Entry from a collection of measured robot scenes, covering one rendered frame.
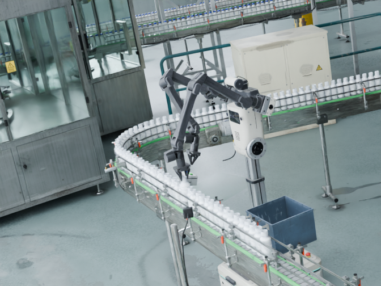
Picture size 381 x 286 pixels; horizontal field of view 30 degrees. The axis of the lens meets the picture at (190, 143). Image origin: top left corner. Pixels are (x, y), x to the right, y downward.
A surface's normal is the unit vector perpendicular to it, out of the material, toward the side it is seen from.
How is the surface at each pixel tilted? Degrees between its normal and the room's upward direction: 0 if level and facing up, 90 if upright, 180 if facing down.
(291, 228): 90
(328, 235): 0
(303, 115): 90
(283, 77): 90
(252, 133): 101
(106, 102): 90
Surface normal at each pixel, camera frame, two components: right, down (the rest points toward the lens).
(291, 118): 0.17, 0.29
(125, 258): -0.17, -0.94
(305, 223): 0.45, 0.20
